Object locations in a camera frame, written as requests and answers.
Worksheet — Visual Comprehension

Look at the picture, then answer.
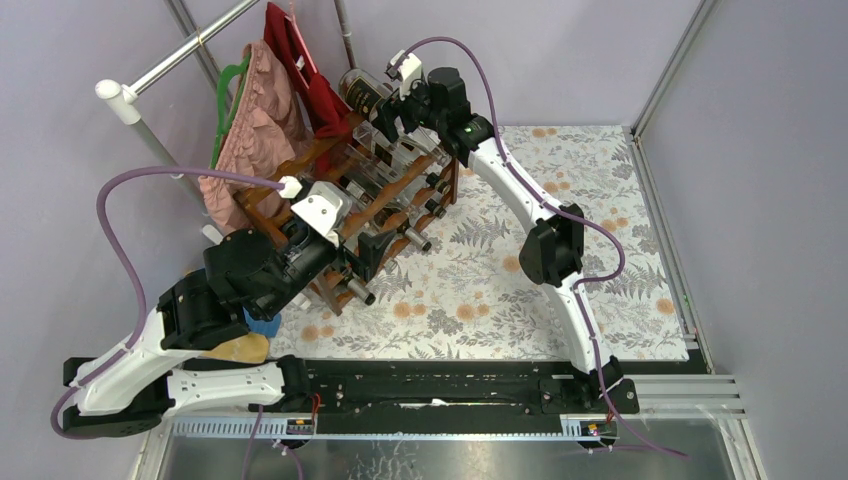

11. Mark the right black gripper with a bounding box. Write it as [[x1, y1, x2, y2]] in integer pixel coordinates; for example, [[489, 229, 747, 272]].
[[370, 76, 444, 145]]

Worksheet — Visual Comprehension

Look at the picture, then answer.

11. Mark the clear bottle black cap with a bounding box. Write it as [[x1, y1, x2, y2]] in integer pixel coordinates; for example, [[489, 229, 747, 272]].
[[373, 163, 451, 219], [351, 122, 452, 202]]

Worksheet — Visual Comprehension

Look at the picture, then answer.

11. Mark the clear bottle dark label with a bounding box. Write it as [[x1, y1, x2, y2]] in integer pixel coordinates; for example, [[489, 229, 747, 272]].
[[338, 68, 393, 121]]

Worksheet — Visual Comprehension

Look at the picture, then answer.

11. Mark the green wine bottle silver neck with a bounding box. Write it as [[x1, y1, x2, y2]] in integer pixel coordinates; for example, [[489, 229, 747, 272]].
[[381, 212, 432, 252]]

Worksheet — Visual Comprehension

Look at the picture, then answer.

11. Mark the green wine bottle brown label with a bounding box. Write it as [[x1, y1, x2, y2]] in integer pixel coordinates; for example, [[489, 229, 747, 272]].
[[327, 266, 376, 306]]

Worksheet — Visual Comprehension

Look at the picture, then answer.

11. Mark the clear bottle black cap front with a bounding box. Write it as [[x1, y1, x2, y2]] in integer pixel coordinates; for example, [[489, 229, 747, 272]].
[[373, 163, 451, 219]]

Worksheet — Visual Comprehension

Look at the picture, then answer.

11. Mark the clear tall bottle back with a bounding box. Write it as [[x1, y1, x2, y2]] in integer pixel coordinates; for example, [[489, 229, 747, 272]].
[[380, 256, 399, 273]]

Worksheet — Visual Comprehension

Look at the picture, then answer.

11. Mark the clear round bottle back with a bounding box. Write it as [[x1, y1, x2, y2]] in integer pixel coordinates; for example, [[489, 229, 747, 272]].
[[337, 145, 403, 209]]

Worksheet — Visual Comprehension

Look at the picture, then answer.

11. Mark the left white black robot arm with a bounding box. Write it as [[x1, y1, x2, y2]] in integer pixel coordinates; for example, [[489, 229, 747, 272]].
[[51, 229, 394, 439]]

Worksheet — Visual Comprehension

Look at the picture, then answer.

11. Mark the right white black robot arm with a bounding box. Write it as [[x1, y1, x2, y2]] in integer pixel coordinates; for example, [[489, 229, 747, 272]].
[[373, 67, 623, 412]]

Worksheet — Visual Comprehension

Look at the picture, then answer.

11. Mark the brown wooden wine rack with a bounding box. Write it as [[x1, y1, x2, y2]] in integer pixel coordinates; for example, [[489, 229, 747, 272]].
[[204, 120, 455, 321]]

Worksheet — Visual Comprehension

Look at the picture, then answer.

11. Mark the red hanging garment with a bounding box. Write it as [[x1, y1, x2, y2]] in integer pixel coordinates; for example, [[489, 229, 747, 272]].
[[263, 2, 353, 141]]

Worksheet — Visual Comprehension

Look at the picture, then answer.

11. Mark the floral tablecloth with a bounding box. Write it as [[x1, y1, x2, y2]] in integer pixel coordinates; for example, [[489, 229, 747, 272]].
[[270, 126, 688, 361]]

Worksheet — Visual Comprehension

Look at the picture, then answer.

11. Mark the pink hanging garment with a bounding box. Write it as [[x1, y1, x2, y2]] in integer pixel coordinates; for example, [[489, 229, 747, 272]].
[[198, 40, 313, 234]]

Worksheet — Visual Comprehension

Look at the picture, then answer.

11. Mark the blue cloth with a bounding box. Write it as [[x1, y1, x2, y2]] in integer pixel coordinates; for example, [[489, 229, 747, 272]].
[[244, 310, 282, 339]]

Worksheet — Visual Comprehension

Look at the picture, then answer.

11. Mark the yellow cloth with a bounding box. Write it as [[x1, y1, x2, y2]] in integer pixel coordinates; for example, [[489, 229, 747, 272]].
[[200, 332, 270, 364]]

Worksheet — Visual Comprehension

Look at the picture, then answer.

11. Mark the green clothes hanger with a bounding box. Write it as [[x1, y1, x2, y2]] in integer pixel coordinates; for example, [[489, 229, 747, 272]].
[[209, 52, 251, 169]]

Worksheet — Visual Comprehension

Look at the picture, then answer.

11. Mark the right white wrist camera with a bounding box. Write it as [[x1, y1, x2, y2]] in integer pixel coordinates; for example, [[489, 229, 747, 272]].
[[386, 50, 423, 100]]

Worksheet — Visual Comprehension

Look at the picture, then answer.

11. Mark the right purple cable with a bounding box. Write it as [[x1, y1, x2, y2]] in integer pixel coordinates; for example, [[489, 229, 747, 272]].
[[385, 35, 690, 462]]

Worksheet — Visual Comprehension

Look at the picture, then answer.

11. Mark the purple cable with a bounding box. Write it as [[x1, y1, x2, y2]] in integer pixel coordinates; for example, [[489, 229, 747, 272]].
[[385, 35, 690, 462], [49, 165, 289, 441]]

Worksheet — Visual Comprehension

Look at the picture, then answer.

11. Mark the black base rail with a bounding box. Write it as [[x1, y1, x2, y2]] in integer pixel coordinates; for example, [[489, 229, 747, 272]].
[[262, 351, 706, 419]]

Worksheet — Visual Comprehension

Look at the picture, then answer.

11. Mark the white slotted cable duct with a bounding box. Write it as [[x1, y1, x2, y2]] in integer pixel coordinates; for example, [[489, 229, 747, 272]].
[[170, 413, 621, 443]]

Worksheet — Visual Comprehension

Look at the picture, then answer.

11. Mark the silver clothes rail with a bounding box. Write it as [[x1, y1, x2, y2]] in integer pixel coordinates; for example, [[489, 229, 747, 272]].
[[94, 0, 261, 220]]

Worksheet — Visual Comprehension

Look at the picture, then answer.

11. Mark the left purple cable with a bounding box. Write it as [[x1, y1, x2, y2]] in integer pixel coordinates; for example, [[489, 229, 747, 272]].
[[49, 165, 289, 441]]

